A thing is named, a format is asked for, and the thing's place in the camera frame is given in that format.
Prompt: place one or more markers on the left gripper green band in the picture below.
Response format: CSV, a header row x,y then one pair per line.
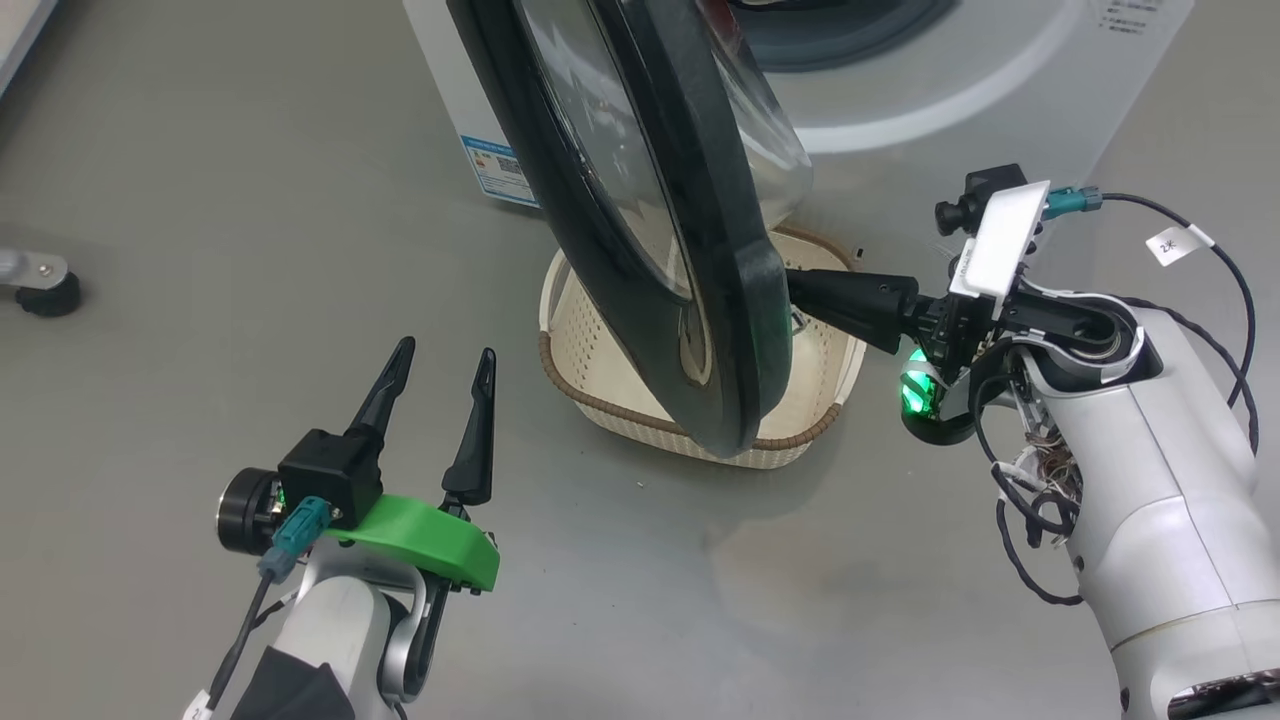
x,y
420,530

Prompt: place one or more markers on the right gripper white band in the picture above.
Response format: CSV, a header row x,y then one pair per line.
x,y
1000,240

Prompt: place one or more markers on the black caster with metal bracket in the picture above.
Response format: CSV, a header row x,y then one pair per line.
x,y
45,295

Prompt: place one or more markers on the grey rubber door seal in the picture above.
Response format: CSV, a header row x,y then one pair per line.
x,y
850,45

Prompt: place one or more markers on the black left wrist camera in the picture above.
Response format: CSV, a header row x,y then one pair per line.
x,y
330,470

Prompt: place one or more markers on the cream perforated laundry basket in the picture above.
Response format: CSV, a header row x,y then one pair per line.
x,y
600,330

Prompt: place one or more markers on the blue white energy label sticker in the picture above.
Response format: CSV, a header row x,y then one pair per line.
x,y
500,170

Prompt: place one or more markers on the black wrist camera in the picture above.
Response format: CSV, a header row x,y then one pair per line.
x,y
990,185
330,470

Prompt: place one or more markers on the white front-load washing machine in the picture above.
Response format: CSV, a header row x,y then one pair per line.
x,y
950,110

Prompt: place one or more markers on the black round washer door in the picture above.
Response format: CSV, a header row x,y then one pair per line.
x,y
720,330

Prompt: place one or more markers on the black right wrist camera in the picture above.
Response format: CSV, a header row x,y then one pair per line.
x,y
990,185

